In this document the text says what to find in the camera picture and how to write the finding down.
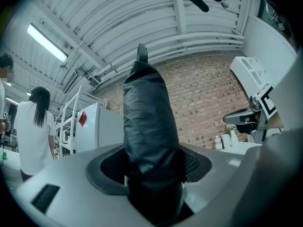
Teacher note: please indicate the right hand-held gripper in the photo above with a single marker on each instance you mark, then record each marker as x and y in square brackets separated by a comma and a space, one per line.
[266, 103]

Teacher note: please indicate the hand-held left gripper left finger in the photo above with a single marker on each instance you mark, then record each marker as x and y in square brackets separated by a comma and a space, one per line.
[71, 174]

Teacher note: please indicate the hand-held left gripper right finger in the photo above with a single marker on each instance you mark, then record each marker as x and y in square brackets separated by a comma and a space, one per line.
[220, 171]

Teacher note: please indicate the person's right forearm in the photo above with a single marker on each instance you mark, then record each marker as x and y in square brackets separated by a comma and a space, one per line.
[275, 123]

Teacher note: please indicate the white vase with flowers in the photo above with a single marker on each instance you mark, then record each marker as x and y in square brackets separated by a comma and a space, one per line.
[233, 136]

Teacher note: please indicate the white cup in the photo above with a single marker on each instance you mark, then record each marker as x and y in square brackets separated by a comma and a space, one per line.
[226, 141]

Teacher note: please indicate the clear plastic bottle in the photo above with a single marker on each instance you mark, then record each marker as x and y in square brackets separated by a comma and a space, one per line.
[218, 143]

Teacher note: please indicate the white arched shelf unit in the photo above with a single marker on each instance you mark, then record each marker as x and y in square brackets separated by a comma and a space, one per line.
[251, 77]

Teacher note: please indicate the red sticker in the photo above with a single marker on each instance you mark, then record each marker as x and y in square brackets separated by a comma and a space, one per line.
[82, 119]

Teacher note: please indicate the white metal shelf rack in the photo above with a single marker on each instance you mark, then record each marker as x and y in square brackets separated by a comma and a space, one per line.
[68, 117]

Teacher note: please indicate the white refrigerator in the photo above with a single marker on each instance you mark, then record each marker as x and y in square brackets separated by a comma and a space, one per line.
[104, 126]

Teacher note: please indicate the white ceiling pipes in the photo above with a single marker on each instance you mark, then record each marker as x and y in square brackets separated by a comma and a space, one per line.
[177, 48]

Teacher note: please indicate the person's glasses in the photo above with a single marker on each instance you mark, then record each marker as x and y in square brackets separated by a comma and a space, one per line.
[225, 0]

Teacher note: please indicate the long ceiling light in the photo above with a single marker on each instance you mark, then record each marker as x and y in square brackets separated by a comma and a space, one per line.
[47, 42]

